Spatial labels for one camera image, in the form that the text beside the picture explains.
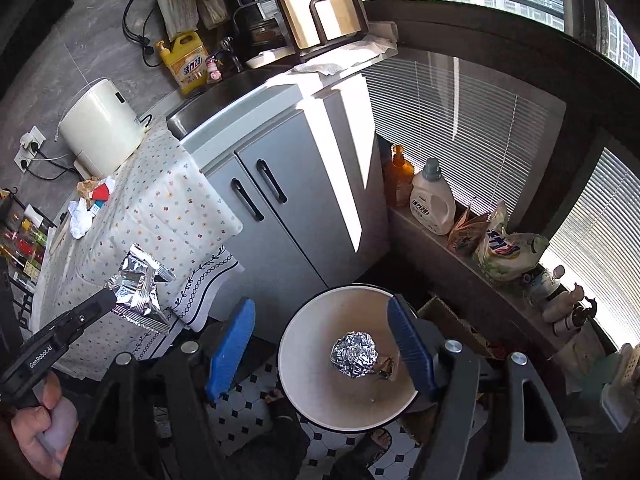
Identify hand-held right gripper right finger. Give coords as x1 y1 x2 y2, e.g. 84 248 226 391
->
386 294 583 480

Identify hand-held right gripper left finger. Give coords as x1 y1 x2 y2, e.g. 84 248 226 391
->
65 296 257 480

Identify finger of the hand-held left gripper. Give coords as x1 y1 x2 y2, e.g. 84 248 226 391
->
67 288 120 328

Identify silver foil packet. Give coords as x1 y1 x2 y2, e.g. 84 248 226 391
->
107 242 176 333

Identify white round bin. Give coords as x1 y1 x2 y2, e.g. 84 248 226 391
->
277 285 421 433

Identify person's left hand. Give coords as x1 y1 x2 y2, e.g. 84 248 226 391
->
12 374 68 466

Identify cardboard box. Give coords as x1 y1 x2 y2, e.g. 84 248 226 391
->
417 295 483 356

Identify crumpled foil ball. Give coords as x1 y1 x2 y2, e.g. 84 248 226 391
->
330 331 379 378

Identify white cloth with black vines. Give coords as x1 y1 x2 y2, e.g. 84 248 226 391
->
135 245 246 331

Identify person's foot in sandal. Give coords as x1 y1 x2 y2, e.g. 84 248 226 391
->
265 387 296 421
350 427 396 466

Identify crumpled white paper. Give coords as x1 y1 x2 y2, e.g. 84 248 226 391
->
67 197 96 240

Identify black spice rack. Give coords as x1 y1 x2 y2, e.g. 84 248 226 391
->
0 187 56 311

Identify red and white packet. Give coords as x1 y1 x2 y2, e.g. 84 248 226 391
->
90 177 117 211

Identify orange paper bag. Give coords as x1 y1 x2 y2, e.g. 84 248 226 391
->
447 205 488 256

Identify floral tablecloth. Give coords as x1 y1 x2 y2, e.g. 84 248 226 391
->
37 120 244 381

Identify washing powder bag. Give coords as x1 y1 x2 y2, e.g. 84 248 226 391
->
472 200 550 286

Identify white laundry detergent bottle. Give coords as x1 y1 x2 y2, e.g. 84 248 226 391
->
410 157 457 236

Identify clear plastic bottle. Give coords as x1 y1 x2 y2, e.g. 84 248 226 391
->
525 265 566 306

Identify white pump bottle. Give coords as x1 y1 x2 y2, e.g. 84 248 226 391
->
542 282 586 323

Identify orange bottle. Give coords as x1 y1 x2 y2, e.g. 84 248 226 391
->
384 144 415 208

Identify white round appliance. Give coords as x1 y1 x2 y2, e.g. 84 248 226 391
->
59 77 151 178

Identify grey sink cabinet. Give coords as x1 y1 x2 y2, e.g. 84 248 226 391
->
180 72 391 296

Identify white window blind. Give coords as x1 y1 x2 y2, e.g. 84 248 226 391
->
545 147 640 346
362 55 568 233

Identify steel sink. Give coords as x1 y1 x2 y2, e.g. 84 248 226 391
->
167 67 301 141

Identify yellow dish soap bottle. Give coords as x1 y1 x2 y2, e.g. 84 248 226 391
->
156 30 210 96

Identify white soap dish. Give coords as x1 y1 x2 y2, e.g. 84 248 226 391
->
245 50 281 68

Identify chrome faucet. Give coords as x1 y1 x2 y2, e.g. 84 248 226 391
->
220 35 243 73

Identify white paper towel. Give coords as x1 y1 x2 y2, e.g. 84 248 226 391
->
292 35 398 77

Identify hanging beige bag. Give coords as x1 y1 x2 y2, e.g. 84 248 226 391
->
155 0 201 41

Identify black dish rack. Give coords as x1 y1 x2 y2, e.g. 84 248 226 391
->
232 0 296 61

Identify black cutting board rack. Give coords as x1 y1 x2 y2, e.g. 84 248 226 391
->
295 0 371 63

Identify black appliance cable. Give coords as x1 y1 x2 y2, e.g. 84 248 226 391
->
25 147 76 182

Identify black cabinet door handle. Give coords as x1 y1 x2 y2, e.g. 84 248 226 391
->
256 159 288 205
231 179 264 222

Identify black power cable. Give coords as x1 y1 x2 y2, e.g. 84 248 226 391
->
122 0 161 68

